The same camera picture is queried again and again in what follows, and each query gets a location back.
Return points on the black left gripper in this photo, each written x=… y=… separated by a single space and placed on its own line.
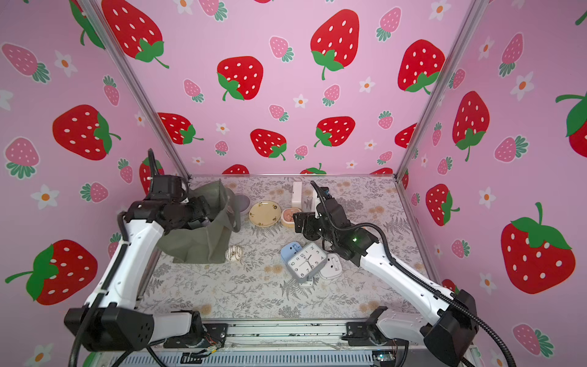
x=200 y=209

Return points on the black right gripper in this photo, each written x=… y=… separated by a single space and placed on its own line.
x=309 y=225

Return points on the olive green canvas bag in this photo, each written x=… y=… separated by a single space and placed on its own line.
x=205 y=244

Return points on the grey square analog clock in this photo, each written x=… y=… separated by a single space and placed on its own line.
x=306 y=263

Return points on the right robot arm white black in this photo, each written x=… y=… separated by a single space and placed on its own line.
x=450 y=320

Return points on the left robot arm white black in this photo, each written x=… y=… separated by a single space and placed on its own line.
x=109 y=321

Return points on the peach round alarm clock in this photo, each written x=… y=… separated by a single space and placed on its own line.
x=287 y=217

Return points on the tall white rectangular clock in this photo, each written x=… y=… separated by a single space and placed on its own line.
x=297 y=195

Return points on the white pink alarm clock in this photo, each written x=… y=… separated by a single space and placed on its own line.
x=332 y=269

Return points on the light blue alarm clock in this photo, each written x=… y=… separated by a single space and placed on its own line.
x=290 y=250

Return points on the lavender grey bowl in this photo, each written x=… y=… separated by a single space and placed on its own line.
x=244 y=203

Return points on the beige striped small ball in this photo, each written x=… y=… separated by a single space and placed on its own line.
x=234 y=253

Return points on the yellow ceramic plate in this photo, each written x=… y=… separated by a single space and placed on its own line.
x=265 y=214

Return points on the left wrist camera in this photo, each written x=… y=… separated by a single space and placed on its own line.
x=168 y=188

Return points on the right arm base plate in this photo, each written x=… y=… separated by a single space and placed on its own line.
x=366 y=333

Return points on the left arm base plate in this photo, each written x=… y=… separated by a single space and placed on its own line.
x=200 y=338

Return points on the aluminium frame rail front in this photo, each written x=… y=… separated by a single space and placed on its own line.
x=296 y=334

